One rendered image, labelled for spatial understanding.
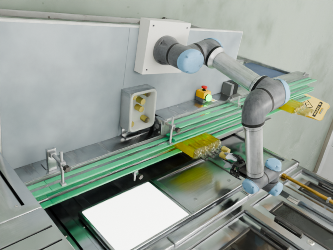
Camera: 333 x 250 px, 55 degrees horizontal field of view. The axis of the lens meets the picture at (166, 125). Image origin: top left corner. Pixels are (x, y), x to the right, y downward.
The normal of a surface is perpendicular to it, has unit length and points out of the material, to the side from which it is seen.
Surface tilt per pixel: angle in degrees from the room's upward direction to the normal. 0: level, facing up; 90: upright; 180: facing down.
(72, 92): 0
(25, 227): 90
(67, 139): 0
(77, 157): 90
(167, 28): 4
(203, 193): 90
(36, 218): 90
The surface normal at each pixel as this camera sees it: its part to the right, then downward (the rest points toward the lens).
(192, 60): 0.51, 0.48
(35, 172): 0.10, -0.89
